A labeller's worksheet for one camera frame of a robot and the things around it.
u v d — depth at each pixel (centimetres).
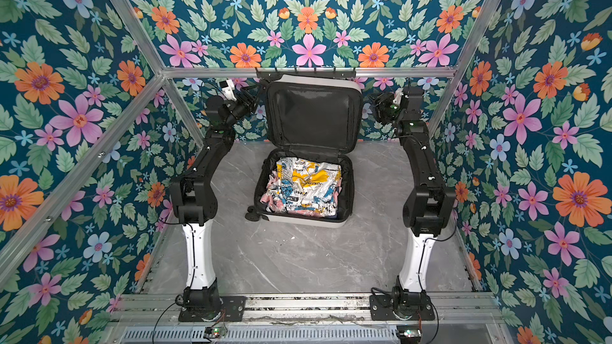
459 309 75
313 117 92
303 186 93
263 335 76
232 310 74
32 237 52
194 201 60
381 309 73
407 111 68
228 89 82
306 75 89
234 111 80
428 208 53
